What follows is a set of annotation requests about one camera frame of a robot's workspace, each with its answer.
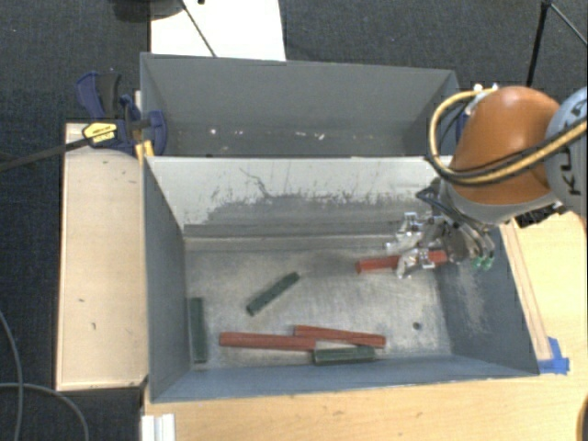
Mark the pale wood flat board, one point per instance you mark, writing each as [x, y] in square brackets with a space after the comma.
[101, 264]

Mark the grey metal bin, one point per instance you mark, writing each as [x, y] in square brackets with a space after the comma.
[294, 228]

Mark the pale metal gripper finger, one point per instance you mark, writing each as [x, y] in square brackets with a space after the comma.
[413, 264]
[410, 233]

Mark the dark green flat block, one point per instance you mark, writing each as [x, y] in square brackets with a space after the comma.
[343, 355]
[198, 330]
[272, 293]

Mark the red-brown block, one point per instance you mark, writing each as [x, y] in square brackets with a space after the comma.
[266, 341]
[342, 335]
[377, 264]

